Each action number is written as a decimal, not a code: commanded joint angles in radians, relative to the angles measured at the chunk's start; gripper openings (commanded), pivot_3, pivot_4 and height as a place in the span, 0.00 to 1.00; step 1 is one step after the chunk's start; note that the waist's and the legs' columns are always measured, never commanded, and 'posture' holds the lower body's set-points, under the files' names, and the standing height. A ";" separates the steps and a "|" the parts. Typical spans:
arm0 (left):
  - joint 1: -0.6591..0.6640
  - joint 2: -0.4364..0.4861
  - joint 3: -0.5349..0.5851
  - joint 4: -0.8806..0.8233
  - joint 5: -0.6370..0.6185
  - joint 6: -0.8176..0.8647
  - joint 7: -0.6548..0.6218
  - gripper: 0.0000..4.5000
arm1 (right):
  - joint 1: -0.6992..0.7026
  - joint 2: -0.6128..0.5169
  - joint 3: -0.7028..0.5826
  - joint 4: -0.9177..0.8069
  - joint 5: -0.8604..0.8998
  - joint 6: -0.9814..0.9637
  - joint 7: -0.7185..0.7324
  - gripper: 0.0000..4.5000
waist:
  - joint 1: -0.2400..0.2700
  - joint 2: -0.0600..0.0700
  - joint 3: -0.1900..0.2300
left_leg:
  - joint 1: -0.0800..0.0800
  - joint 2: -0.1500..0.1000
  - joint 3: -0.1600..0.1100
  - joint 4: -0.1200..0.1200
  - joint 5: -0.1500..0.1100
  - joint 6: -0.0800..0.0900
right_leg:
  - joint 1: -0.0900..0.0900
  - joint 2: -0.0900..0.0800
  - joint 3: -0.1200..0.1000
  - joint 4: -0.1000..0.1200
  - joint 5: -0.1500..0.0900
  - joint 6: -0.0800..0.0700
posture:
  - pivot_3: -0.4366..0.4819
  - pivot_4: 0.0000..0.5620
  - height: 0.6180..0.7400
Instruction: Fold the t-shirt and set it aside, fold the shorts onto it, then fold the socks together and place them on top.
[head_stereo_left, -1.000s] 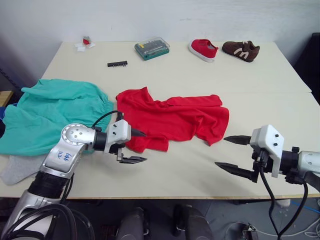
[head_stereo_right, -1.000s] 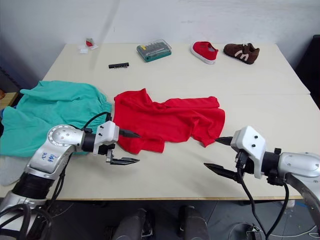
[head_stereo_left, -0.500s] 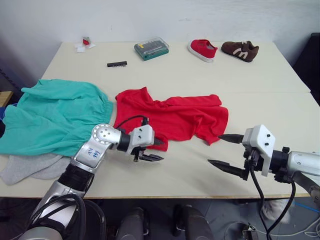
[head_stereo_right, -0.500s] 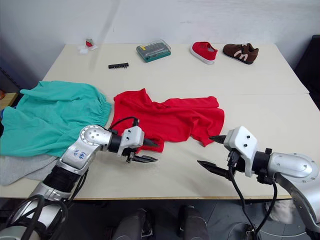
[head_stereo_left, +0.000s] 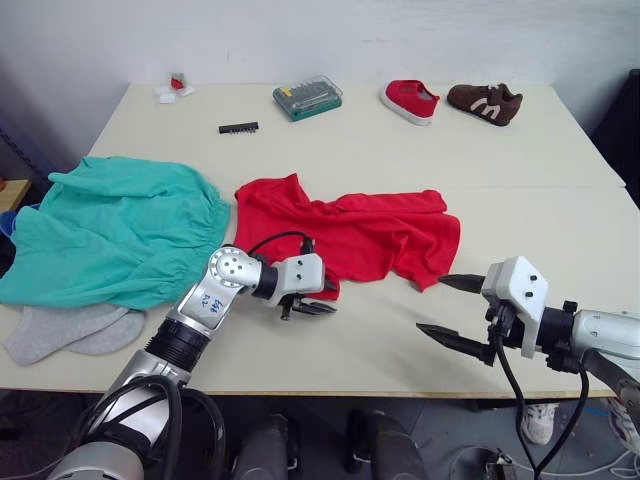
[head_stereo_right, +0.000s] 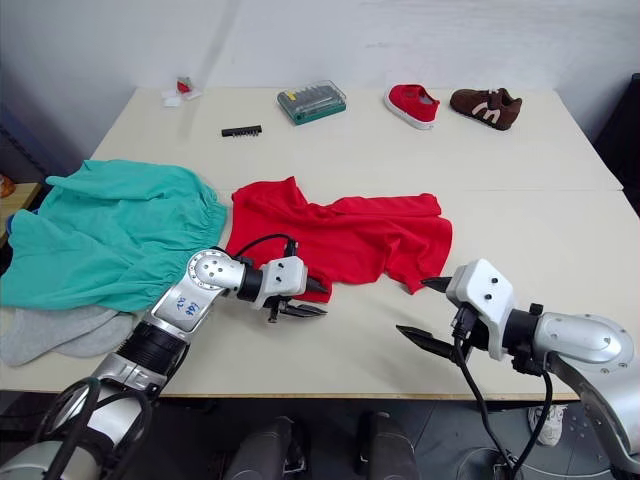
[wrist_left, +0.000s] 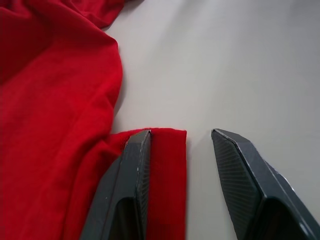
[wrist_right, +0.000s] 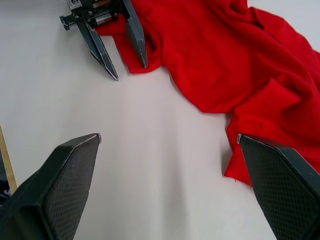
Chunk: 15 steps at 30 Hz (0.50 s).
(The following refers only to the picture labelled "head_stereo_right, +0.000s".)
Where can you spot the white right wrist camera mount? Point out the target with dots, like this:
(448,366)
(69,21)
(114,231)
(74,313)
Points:
(482,290)

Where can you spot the brown shoe with white stripes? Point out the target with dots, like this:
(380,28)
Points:
(480,105)

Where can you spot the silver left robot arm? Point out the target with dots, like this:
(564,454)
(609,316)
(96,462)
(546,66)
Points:
(200,272)

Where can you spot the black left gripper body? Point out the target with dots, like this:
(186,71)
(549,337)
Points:
(276,307)

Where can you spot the red and green small packet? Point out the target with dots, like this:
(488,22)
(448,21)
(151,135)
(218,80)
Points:
(185,86)

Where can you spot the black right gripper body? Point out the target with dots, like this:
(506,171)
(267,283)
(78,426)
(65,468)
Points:
(472,335)

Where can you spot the white sneaker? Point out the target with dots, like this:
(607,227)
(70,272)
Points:
(547,425)

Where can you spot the orange object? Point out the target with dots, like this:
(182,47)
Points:
(5,187)

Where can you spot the green shorts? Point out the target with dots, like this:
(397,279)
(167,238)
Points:
(100,225)

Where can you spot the dark rounded shape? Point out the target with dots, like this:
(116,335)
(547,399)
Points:
(265,450)

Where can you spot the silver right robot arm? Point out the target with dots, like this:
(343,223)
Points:
(575,335)

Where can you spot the red t-shirt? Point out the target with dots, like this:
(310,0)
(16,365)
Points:
(350,235)

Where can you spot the wooden side table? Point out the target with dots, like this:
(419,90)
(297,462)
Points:
(20,195)

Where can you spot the red slip-on shoe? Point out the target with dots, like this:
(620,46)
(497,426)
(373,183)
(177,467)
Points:
(412,102)

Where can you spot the black bit holder strip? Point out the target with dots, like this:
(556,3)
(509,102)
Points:
(242,131)

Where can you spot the green screwdriver set box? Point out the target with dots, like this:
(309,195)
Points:
(312,102)

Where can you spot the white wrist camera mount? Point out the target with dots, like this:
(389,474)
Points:
(482,290)
(282,275)

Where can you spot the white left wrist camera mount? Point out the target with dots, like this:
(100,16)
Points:
(282,275)

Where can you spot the dark round base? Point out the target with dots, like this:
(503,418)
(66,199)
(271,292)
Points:
(482,465)

